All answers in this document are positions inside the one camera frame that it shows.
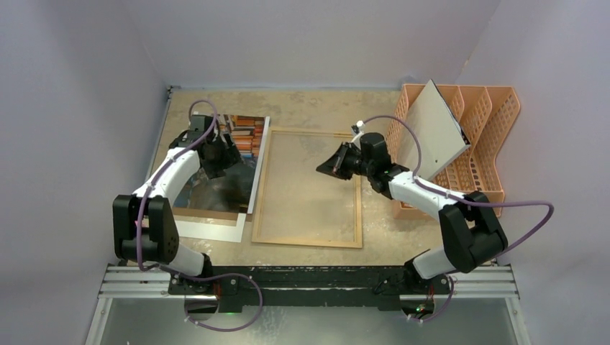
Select light wooden picture frame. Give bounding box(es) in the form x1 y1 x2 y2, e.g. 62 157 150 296
252 126 363 249

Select cat and books photo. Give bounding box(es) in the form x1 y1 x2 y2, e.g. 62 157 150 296
173 114 270 213

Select white mat board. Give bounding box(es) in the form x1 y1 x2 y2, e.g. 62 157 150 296
176 213 247 243

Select brown cardboard backing board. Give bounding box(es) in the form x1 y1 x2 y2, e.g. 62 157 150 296
173 207 239 221

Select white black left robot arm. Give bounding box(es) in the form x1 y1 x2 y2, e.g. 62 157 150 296
112 114 241 294

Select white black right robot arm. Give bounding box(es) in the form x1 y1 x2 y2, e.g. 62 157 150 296
316 132 509 293

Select grey white board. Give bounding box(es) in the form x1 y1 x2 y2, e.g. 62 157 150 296
396 80 471 181

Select orange plastic desk organizer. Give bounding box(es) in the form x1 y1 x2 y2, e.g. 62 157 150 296
386 83 521 220

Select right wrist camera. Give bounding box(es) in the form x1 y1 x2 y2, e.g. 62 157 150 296
351 120 365 142

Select aluminium rail base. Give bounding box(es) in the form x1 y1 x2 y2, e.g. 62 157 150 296
99 265 519 313

